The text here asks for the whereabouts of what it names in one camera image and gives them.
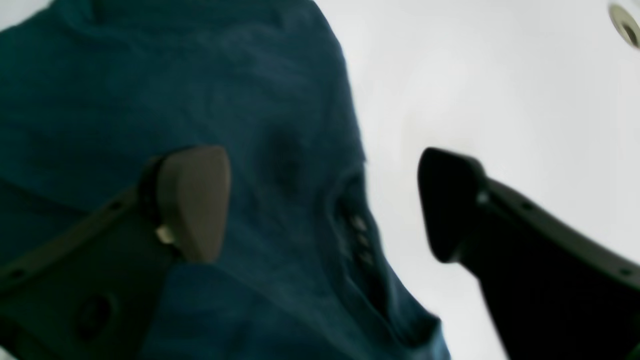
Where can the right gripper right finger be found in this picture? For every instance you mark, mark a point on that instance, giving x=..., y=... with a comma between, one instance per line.
x=552, y=293

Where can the right table cable grommet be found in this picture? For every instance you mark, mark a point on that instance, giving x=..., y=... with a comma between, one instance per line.
x=625, y=17

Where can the dark navy t-shirt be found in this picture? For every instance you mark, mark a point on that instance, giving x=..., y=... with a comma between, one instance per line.
x=93, y=90

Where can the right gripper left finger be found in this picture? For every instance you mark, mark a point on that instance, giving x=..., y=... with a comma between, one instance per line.
x=91, y=293

